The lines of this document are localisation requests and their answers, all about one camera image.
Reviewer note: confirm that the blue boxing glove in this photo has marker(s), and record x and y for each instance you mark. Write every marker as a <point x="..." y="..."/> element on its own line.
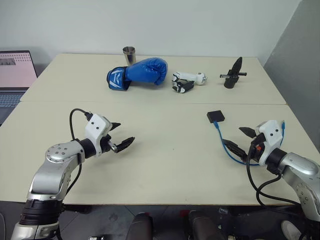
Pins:
<point x="146" y="71"/>

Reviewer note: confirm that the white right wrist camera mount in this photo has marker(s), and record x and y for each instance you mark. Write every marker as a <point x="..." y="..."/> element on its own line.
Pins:
<point x="271" y="137"/>

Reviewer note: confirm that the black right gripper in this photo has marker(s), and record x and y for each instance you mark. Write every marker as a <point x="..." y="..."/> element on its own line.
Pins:
<point x="257" y="150"/>

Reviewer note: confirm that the grey partition panel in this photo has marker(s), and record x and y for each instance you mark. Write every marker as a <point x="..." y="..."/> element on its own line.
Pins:
<point x="297" y="62"/>

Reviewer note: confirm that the white shoe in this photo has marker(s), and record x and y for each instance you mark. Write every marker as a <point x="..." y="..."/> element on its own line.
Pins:
<point x="290" y="230"/>

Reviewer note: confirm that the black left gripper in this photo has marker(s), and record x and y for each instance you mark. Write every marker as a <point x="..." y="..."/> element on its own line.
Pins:
<point x="107" y="144"/>

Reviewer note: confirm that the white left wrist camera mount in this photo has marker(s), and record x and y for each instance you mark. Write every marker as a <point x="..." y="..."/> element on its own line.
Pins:
<point x="96" y="127"/>

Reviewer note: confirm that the dark rounded shape under table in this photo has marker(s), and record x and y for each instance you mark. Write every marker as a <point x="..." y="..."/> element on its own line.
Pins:
<point x="202" y="226"/>
<point x="141" y="226"/>

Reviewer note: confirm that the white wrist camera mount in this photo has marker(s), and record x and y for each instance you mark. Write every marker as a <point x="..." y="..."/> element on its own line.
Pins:
<point x="271" y="137"/>
<point x="96" y="127"/>

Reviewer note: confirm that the white robotic dexterous hand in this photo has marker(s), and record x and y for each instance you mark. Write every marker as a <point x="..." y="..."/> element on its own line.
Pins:
<point x="191" y="78"/>

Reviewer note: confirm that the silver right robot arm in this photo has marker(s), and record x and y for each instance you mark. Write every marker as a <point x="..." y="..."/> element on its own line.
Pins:
<point x="300" y="170"/>

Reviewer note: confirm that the small black plastic box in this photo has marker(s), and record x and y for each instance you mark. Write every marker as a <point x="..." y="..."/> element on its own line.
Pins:
<point x="215" y="115"/>

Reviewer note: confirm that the stainless steel cup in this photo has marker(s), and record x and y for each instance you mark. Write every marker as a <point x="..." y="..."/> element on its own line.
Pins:
<point x="129" y="56"/>

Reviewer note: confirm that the grey laptop computer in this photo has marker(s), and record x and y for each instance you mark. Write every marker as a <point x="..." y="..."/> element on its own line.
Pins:
<point x="13" y="75"/>

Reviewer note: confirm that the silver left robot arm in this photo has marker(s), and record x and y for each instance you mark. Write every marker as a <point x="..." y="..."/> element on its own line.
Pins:
<point x="50" y="172"/>

